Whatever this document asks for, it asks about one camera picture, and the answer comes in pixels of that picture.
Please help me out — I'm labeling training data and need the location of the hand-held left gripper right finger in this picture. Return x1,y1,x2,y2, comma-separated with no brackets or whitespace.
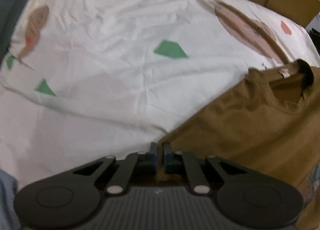
162,142,247,195

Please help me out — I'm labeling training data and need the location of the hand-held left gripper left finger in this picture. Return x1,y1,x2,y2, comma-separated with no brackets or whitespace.
72,143,158,195

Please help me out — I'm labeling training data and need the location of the light blue denim garment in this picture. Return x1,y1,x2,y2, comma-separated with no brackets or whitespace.
0,170,20,230

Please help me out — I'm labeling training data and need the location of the cream bear print blanket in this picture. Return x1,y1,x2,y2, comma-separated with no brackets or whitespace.
0,0,320,190

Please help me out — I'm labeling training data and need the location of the brown printed t-shirt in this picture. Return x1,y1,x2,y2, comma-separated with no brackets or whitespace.
156,59,320,230

